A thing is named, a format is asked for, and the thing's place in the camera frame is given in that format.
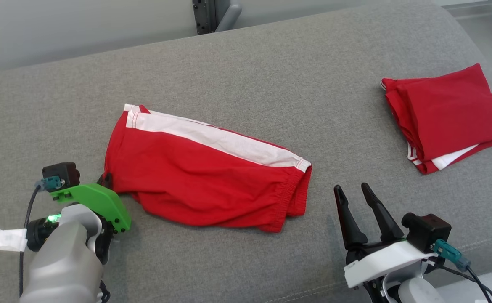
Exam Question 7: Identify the red white jersey shirt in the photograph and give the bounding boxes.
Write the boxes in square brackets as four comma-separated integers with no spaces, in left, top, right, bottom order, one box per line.
[381,63,492,175]

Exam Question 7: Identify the teal-plug arm cable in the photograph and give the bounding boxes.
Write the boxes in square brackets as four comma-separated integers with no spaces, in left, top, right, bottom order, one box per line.
[433,239,492,303]
[19,177,63,297]

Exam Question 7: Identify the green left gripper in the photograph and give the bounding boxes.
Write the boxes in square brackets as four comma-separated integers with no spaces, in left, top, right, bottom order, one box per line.
[49,172,132,233]

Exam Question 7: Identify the black white-banded thin cable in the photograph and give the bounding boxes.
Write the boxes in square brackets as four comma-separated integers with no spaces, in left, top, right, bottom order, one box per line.
[98,280,111,303]

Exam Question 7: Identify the teal-plug right arm cable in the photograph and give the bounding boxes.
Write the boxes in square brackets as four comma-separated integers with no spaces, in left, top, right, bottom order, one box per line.
[433,239,492,303]

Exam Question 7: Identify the red white-trimmed shorts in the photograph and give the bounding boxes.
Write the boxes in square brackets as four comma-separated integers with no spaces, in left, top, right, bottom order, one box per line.
[103,104,313,233]

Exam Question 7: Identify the grey metal post bracket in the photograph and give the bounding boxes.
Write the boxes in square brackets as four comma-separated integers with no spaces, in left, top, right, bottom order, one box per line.
[192,0,242,35]

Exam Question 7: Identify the teal-plug left arm cable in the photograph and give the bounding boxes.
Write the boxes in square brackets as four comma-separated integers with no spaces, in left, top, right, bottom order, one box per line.
[19,177,63,297]

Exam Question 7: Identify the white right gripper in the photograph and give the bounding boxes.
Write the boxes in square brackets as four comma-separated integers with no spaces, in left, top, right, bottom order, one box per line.
[333,182,438,289]

